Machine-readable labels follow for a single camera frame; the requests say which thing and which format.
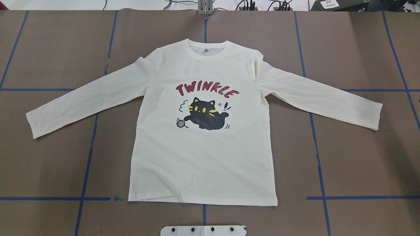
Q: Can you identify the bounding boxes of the black box with label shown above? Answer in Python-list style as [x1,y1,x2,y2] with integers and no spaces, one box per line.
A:
[310,0,369,12]

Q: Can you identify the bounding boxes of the black background cables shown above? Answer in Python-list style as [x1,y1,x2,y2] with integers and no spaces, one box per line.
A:
[235,0,292,11]

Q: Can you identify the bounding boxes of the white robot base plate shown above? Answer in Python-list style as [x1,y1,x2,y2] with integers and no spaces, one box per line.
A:
[160,225,247,236]

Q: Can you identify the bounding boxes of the white long-sleeve cat shirt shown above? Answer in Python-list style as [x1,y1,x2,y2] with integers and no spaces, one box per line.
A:
[26,39,383,206]

